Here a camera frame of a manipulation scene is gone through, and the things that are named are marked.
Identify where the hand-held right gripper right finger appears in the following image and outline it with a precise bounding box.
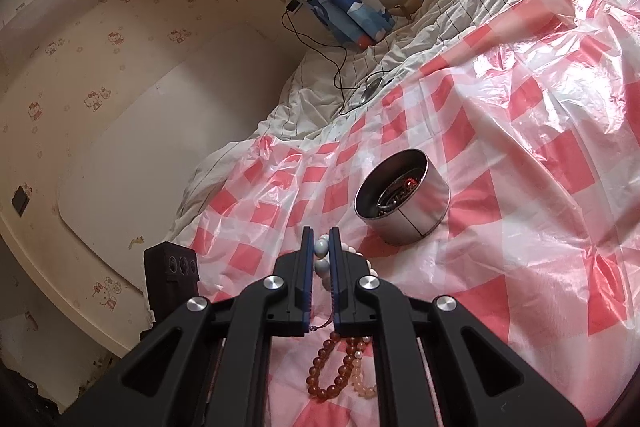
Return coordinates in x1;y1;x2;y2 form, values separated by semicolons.
329;227;588;427

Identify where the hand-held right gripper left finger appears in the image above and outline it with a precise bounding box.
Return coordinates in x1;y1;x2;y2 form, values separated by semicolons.
57;227;317;427

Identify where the white bead bracelet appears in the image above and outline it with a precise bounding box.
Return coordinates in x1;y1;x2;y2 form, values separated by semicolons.
312;234;376;308

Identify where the round metal tin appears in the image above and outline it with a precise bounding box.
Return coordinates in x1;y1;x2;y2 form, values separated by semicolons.
354;149;451;246

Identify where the pile of mixed jewelry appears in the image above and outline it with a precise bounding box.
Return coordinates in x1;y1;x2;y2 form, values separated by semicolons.
375;176;422;212

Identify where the white striped quilt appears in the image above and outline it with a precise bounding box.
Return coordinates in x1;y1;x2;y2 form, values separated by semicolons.
181;0;621;253

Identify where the red white checked plastic sheet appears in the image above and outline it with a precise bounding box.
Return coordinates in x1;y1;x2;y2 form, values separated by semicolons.
172;0;640;427

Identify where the amber bead bracelet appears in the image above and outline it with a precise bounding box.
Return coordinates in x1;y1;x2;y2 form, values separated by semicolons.
306;336;363;401

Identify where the pink bead bracelet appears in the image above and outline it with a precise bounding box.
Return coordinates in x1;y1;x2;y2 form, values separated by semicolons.
345;337;379;400

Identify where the white wall panel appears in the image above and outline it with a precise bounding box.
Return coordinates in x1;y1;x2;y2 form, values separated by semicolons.
57;21;306;360

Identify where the dark wall switch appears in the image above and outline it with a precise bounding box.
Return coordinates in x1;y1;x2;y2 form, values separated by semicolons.
11;186;32;215

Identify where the black charger cable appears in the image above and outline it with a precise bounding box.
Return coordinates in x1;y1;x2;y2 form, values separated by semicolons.
281;9;396;116

